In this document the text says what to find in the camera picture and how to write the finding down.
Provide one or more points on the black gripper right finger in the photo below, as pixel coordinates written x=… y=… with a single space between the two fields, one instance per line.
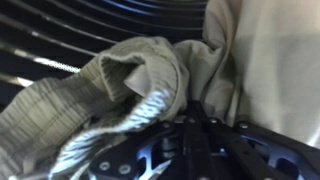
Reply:
x=247 y=151

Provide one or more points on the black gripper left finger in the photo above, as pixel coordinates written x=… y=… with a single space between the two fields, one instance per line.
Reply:
x=152 y=154

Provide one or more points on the white grey cloth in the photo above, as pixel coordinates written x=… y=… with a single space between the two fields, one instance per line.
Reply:
x=257 y=60

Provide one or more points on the black mesh office chair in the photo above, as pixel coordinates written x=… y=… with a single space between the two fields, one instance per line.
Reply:
x=54 y=38

